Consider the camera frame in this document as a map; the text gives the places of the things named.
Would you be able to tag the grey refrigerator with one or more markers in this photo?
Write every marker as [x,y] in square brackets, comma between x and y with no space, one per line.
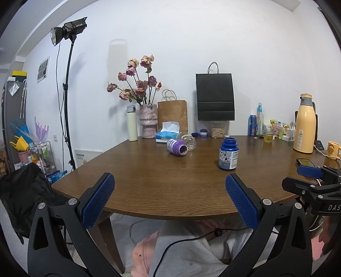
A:
[12,119]

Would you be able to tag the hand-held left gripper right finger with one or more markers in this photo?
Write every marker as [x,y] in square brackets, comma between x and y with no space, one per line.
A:
[242,199]

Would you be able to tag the small black device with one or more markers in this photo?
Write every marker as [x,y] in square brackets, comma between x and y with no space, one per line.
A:
[319,145]

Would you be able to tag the black jacket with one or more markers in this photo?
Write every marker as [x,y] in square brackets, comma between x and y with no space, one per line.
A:
[24,197]

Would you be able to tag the pink ceramic vase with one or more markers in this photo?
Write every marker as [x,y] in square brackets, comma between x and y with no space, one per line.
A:
[148,121]

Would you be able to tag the white charger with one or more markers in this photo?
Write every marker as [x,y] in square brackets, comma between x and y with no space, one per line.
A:
[287,138]

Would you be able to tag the yellow mug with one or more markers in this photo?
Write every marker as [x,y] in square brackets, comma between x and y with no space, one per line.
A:
[333,150]

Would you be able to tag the blue plastic bottle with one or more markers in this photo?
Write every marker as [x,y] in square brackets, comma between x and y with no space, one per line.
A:
[228,155]

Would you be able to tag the green snack packet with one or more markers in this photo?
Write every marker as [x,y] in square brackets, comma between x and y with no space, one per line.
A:
[275,123]

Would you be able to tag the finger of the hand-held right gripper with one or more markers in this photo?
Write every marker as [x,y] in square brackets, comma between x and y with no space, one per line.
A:
[301,186]
[309,171]

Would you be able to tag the black studio light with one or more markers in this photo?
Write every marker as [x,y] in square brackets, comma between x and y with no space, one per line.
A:
[69,29]

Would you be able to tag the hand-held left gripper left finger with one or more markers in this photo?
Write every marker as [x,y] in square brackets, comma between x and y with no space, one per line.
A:
[98,199]

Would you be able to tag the black smartphone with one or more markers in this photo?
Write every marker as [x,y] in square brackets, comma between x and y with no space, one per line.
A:
[305,162]

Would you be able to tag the person's grey top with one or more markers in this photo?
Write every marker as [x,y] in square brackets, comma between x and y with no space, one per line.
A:
[191,255]

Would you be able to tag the dried rose bouquet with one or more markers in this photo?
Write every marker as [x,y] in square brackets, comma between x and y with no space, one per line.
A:
[138,82]

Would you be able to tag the clear glass bottle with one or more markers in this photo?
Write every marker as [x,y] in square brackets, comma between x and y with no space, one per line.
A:
[259,121]

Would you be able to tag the glass cup of tea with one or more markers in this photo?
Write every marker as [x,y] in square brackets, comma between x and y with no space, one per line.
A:
[268,136]

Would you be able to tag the wall poster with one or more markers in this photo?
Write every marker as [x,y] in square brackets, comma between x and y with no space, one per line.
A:
[43,68]

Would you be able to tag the white thermos bottle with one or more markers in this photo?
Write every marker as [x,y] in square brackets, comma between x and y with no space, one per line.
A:
[132,123]

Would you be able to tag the blue tissue box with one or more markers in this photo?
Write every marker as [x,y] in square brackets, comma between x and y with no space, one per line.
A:
[168,134]

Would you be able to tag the black paper bag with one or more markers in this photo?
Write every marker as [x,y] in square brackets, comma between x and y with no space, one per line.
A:
[215,97]

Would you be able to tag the clear jar of oats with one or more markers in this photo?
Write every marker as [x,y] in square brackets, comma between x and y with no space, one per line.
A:
[218,130]

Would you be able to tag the yellow and black box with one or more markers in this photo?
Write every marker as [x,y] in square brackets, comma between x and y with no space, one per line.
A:
[19,76]

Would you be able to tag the brown paper bag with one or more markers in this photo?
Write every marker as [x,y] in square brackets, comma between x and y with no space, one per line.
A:
[172,114]

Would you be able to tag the blue tissue pack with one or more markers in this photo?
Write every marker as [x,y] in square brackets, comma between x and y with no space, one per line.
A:
[56,177]

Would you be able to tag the purple pill bottle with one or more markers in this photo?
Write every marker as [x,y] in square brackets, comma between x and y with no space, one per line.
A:
[177,147]

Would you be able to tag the small purple jar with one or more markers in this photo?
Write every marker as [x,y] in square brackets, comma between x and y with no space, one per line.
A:
[203,132]

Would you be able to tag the yellow thermos jug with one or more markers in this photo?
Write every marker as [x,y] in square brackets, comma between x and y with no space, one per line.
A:
[305,127]

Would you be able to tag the blue drink can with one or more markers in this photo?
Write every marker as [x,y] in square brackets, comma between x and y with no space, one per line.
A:
[251,125]

